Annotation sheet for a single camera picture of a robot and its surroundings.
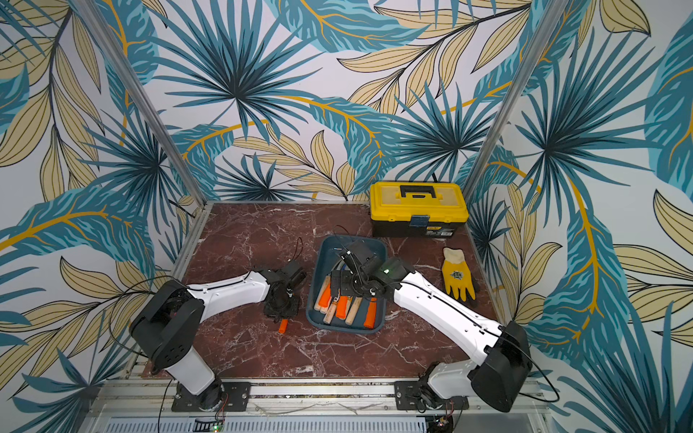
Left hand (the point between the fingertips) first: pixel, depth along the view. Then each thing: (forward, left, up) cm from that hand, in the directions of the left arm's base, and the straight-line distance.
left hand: (287, 320), depth 88 cm
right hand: (+4, -18, +17) cm, 25 cm away
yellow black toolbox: (+35, -44, +16) cm, 59 cm away
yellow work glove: (+17, -58, +3) cm, 61 cm away
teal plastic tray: (+21, -10, +3) cm, 23 cm away
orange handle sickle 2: (+3, -18, +4) cm, 18 cm away
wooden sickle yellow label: (+1, -13, +3) cm, 14 cm away
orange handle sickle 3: (+1, -27, +1) cm, 27 cm away
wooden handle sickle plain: (-1, -20, +2) cm, 20 cm away
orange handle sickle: (-3, +1, +3) cm, 4 cm away
